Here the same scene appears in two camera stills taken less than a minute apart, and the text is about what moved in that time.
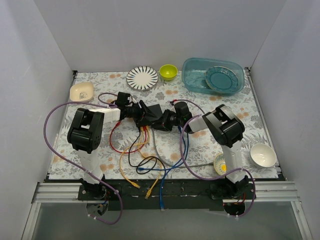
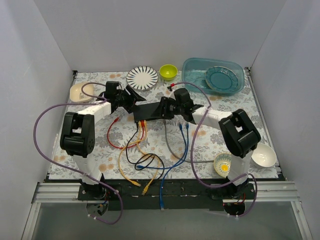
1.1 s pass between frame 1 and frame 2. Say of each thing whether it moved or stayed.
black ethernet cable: moved
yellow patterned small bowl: stayed
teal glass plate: stayed
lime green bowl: stayed
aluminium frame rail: stayed
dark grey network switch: moved
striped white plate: stayed
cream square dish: stayed
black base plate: stayed
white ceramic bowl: stayed
